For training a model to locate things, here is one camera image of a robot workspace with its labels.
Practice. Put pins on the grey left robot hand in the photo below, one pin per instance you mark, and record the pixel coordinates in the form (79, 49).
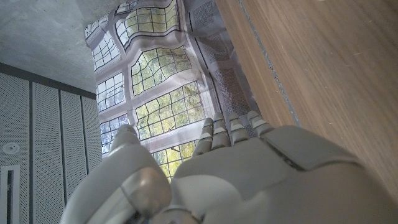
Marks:
(248, 180)

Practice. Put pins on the printed window backdrop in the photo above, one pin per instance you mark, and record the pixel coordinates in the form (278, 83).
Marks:
(161, 87)

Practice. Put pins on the round white ceiling fixture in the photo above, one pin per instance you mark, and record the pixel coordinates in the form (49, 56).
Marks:
(11, 148)

